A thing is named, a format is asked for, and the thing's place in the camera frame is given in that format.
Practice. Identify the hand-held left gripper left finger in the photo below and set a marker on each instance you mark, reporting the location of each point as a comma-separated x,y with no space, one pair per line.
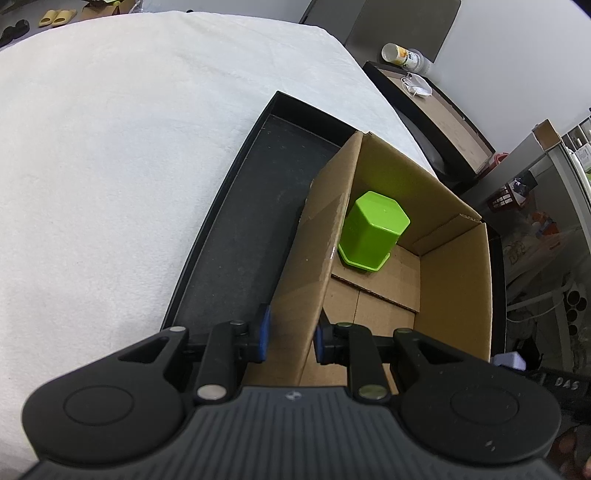
264,333

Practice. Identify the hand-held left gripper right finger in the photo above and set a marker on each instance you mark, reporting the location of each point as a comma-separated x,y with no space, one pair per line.
318,345

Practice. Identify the brown cardboard box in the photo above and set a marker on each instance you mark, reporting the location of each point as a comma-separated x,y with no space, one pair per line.
295,277

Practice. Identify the lavender toy house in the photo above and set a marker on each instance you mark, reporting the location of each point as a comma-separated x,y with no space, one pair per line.
509,361

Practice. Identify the person's right hand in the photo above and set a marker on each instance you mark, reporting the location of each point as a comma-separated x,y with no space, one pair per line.
567,450

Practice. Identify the black shallow tray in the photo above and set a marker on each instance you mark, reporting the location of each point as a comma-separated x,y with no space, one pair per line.
258,207

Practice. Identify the green hexagonal plastic cup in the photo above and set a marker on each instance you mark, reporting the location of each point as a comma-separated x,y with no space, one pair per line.
374,226

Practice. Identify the grey metal desk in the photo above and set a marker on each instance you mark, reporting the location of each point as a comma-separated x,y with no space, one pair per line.
565,170

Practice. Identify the black-framed brown board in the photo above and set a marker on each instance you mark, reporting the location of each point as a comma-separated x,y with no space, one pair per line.
438,115

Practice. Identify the white face mask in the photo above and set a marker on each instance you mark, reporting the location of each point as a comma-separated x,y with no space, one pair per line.
415,85

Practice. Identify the white yellow-print paper cup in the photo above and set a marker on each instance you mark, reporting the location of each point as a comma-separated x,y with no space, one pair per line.
396,54

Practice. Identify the clear plastic cup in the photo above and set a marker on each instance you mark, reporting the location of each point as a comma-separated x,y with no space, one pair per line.
422,62

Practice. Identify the small open cardboard box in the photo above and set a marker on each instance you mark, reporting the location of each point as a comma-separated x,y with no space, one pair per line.
106,10

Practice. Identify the yellow slipper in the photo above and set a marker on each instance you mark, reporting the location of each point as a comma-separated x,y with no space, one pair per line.
65,15
47,19

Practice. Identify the black slipper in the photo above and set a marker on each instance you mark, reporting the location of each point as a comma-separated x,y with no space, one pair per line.
7,37
21,26

